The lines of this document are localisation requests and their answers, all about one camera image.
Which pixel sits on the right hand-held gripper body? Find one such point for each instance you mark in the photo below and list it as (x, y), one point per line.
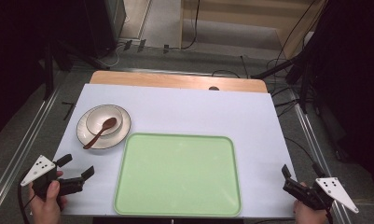
(323, 194)

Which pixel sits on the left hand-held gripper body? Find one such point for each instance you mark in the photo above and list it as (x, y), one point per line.
(38, 170)

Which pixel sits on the person's right hand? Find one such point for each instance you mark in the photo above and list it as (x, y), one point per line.
(307, 214)

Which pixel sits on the person's left hand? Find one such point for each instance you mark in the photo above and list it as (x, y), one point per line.
(47, 207)

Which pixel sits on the white plate with dark rim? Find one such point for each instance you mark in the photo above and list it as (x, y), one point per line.
(103, 141)

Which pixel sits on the white bowl with dark rim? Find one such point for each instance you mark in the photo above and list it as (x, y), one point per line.
(97, 119)

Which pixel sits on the brown wooden spoon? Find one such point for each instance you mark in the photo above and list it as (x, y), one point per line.
(108, 123)

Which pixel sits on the black metal stand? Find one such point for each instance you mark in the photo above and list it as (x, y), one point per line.
(278, 69)
(48, 71)

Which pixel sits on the light green plastic tray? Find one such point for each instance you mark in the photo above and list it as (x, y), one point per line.
(178, 175)

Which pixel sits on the dark curtain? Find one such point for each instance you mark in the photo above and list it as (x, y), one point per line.
(16, 62)
(352, 77)

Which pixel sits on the white table cover sheet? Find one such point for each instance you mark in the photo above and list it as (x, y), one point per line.
(181, 109)

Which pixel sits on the black cabinet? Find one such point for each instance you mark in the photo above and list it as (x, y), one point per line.
(105, 25)

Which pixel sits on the aluminium floor rail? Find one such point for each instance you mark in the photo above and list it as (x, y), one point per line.
(313, 146)
(18, 149)

